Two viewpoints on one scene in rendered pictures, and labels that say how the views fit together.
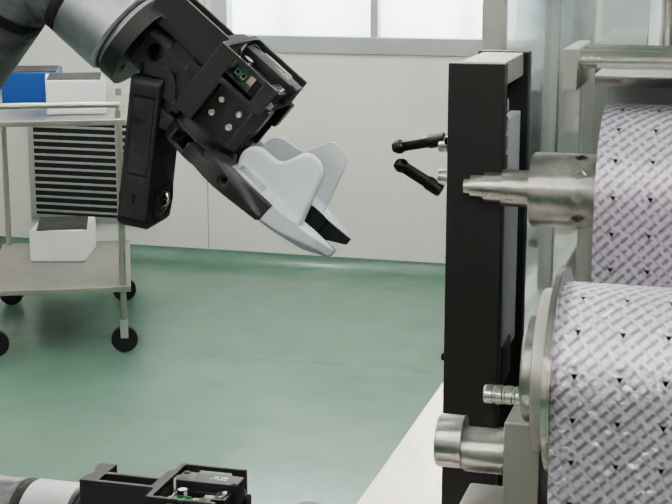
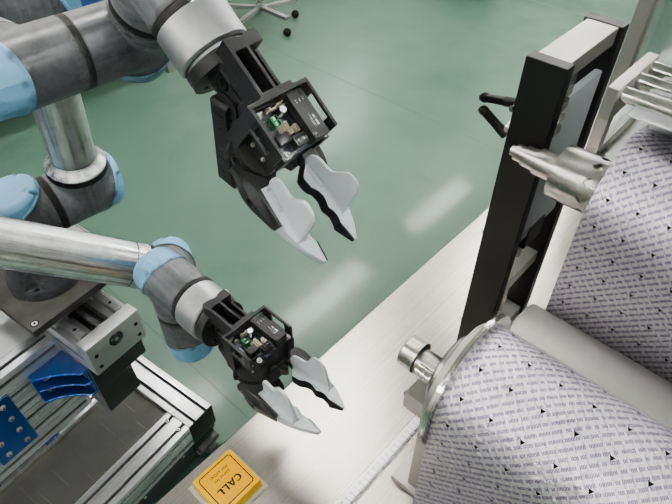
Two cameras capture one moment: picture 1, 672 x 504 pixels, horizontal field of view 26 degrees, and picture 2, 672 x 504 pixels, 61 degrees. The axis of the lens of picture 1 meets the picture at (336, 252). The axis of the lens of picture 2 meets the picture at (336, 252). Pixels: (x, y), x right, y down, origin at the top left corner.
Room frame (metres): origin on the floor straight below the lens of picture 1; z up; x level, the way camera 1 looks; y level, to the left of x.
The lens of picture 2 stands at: (0.65, -0.18, 1.73)
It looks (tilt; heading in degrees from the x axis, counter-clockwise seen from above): 45 degrees down; 27
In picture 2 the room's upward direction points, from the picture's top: straight up
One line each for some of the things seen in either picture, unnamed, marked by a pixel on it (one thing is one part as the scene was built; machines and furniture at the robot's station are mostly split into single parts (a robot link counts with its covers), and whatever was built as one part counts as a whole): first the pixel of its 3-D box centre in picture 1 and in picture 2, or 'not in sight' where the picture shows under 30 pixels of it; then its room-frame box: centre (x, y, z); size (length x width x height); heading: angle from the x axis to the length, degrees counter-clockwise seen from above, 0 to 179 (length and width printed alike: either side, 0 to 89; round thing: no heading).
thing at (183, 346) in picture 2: not in sight; (185, 318); (1.05, 0.29, 1.01); 0.11 x 0.08 x 0.11; 47
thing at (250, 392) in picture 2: not in sight; (263, 390); (0.96, 0.08, 1.09); 0.09 x 0.05 x 0.02; 65
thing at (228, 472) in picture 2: not in sight; (227, 484); (0.89, 0.12, 0.91); 0.07 x 0.07 x 0.02; 74
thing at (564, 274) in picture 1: (558, 370); (466, 379); (0.98, -0.16, 1.25); 0.15 x 0.01 x 0.15; 164
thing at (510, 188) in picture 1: (498, 187); (534, 159); (1.25, -0.14, 1.33); 0.06 x 0.03 x 0.03; 74
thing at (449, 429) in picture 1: (451, 440); (413, 353); (1.04, -0.09, 1.18); 0.04 x 0.02 x 0.04; 164
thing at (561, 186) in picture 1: (567, 190); (583, 181); (1.23, -0.20, 1.33); 0.06 x 0.06 x 0.06; 74
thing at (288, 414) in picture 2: not in sight; (287, 404); (0.94, 0.03, 1.12); 0.09 x 0.03 x 0.06; 65
